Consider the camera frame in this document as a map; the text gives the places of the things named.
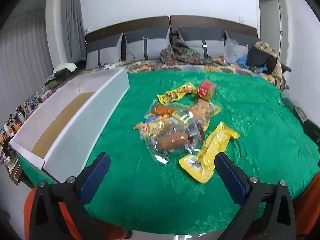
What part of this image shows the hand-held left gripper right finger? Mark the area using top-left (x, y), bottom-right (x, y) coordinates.
top-left (214, 152), bottom-right (297, 240)

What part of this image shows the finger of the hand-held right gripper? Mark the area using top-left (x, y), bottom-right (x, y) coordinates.
top-left (304, 120), bottom-right (320, 160)

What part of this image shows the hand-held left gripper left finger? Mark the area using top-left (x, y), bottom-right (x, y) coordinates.
top-left (29, 152), bottom-right (112, 240)

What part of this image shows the plain yellow snack packet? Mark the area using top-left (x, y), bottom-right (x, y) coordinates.
top-left (179, 121), bottom-right (240, 184)

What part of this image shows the white cardboard box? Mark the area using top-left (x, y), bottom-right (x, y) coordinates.
top-left (9, 68), bottom-right (130, 183)

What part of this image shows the orange sausage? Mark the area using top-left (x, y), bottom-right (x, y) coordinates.
top-left (134, 114), bottom-right (174, 131)

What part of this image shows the clear brown sausage packet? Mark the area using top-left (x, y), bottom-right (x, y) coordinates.
top-left (145, 122), bottom-right (207, 165)

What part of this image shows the yellow-edged clear snack packet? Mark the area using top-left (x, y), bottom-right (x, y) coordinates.
top-left (174, 99), bottom-right (222, 132)

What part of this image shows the clear chicken leg packet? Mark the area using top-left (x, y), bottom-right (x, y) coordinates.
top-left (144, 99), bottom-right (179, 120)

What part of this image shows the red label dried fruit packet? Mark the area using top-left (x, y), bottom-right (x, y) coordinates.
top-left (196, 79), bottom-right (218, 100)

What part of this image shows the yellow printed snack packet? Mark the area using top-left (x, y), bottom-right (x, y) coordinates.
top-left (157, 84), bottom-right (197, 105)

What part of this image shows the dark flat device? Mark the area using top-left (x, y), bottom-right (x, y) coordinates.
top-left (281, 97), bottom-right (308, 122)

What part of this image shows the person's orange clothing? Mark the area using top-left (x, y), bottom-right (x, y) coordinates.
top-left (24, 172), bottom-right (320, 240)

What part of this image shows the green patterned cloth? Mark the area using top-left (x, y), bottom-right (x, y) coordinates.
top-left (19, 70), bottom-right (320, 235)

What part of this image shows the brown wooden furniture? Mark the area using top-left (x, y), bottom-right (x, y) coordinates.
top-left (5, 160), bottom-right (23, 185)

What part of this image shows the row of small cluttered items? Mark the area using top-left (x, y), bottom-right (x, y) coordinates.
top-left (0, 90), bottom-right (53, 155)

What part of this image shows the black bag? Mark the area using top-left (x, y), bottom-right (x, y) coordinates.
top-left (246, 47), bottom-right (278, 74)

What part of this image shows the pile of clothes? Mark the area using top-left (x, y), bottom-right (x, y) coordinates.
top-left (254, 41), bottom-right (290, 90)

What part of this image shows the dark clothing pile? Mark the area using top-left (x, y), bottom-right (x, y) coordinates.
top-left (45, 60), bottom-right (85, 85)

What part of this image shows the blue cloth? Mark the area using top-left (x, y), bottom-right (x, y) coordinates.
top-left (236, 56), bottom-right (269, 74)

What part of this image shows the white cloth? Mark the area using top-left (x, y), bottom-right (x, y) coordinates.
top-left (54, 62), bottom-right (77, 74)

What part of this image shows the white door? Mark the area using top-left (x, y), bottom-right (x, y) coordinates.
top-left (256, 0), bottom-right (285, 63)

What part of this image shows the clear plastic bag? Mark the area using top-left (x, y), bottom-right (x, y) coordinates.
top-left (223, 36), bottom-right (242, 63)

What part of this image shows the floral bed sheet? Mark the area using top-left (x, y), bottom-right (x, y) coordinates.
top-left (126, 59), bottom-right (278, 80)

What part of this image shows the dark floral cloth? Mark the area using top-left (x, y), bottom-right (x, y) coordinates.
top-left (160, 40), bottom-right (215, 67)

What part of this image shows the white pleated curtain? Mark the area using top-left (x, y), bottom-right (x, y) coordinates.
top-left (0, 17), bottom-right (53, 130)

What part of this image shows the grey curtain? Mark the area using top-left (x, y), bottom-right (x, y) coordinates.
top-left (61, 0), bottom-right (87, 63)

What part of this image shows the grey strapped cushion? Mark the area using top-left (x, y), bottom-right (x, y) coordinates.
top-left (85, 32), bottom-right (124, 70)
top-left (124, 26), bottom-right (170, 62)
top-left (224, 30), bottom-right (260, 55)
top-left (176, 26), bottom-right (224, 57)

